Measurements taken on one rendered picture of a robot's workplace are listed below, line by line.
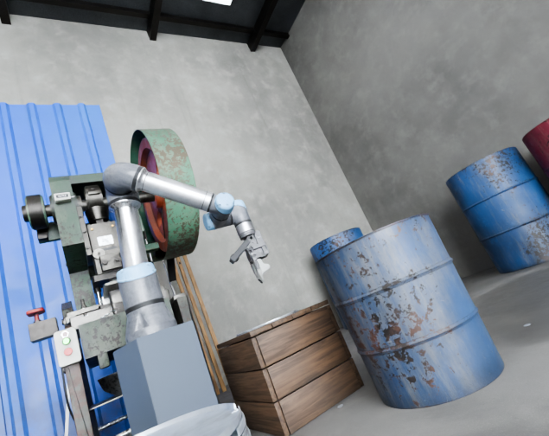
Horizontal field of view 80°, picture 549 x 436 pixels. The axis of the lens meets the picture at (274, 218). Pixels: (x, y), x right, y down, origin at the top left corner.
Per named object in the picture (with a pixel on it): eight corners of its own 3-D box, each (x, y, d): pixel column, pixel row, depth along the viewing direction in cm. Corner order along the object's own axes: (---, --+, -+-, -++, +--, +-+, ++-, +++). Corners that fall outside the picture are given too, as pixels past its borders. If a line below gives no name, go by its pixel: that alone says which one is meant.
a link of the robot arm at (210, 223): (203, 207, 129) (229, 201, 133) (200, 218, 138) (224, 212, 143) (210, 224, 127) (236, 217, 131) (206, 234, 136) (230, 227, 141)
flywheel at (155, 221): (178, 242, 250) (214, 247, 189) (151, 248, 239) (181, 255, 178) (161, 149, 244) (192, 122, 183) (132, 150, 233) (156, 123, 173)
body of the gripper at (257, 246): (270, 253, 133) (259, 227, 136) (251, 260, 130) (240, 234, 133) (267, 259, 140) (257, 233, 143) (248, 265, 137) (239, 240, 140)
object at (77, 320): (171, 299, 169) (168, 288, 171) (71, 330, 145) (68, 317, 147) (162, 310, 193) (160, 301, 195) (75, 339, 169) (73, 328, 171)
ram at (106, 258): (129, 264, 170) (115, 214, 178) (97, 272, 162) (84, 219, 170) (126, 273, 184) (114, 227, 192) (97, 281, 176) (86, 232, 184)
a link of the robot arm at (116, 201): (124, 312, 105) (99, 168, 122) (127, 318, 118) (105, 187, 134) (162, 302, 110) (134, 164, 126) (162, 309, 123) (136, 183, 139)
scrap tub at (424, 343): (537, 346, 96) (452, 204, 110) (464, 418, 74) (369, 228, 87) (424, 357, 130) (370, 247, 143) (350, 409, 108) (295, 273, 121)
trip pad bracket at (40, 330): (64, 361, 131) (55, 313, 136) (35, 371, 126) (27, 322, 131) (66, 362, 136) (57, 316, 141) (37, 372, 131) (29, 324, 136)
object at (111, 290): (143, 301, 149) (136, 274, 153) (110, 311, 142) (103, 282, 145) (137, 312, 169) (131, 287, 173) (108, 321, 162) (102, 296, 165)
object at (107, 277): (136, 276, 174) (133, 266, 175) (93, 286, 163) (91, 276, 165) (133, 284, 187) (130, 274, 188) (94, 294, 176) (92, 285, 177)
